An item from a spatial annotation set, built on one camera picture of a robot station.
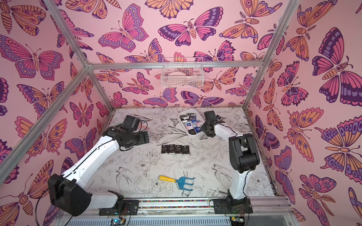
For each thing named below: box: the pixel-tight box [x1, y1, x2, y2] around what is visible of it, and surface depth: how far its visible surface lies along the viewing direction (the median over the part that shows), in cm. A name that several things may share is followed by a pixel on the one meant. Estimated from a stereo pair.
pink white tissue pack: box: [195, 120, 206, 128], surface depth 105 cm
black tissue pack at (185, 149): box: [181, 145, 190, 155], surface depth 95 cm
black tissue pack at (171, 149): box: [168, 144, 176, 154], surface depth 96 cm
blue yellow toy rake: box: [158, 175, 196, 192], surface depth 84 cm
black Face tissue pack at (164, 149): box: [161, 145, 169, 154], surface depth 96 cm
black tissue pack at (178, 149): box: [174, 145, 183, 154], surface depth 96 cm
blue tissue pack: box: [185, 121, 194, 130], surface depth 108 cm
